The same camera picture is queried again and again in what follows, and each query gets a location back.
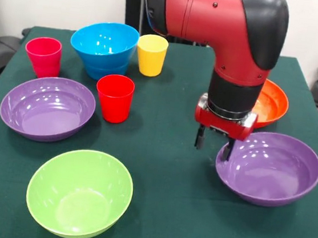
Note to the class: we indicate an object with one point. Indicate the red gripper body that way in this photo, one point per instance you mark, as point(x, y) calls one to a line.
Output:
point(221, 126)

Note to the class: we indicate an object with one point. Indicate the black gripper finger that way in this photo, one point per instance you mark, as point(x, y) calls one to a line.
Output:
point(199, 139)
point(228, 151)

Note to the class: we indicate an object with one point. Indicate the purple plastic bowl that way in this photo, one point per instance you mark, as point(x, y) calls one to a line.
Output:
point(47, 112)
point(270, 177)

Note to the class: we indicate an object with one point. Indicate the orange plastic bowl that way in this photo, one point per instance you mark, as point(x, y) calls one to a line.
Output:
point(275, 106)

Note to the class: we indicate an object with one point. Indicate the yellow plastic cup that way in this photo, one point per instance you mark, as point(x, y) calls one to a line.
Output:
point(150, 62)

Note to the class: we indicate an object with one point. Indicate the green plastic bowl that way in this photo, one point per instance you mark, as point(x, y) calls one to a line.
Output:
point(78, 199)

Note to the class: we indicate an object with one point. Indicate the large blue plastic bowl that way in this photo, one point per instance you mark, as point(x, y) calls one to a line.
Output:
point(101, 42)

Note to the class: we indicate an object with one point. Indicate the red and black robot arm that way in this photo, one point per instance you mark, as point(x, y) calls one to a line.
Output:
point(229, 32)

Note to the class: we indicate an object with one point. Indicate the dark green tablecloth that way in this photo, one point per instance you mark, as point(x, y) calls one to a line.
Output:
point(158, 153)

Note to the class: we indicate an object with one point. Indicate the red plastic cup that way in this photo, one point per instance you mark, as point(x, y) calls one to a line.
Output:
point(114, 105)

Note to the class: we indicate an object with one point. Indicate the small teal plastic bowl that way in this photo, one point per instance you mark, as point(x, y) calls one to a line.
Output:
point(106, 75)

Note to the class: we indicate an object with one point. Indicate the pink plastic cup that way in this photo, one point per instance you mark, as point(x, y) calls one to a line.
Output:
point(43, 60)

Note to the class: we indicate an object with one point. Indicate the grey equipment base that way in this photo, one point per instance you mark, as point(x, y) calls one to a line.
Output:
point(0, 49)

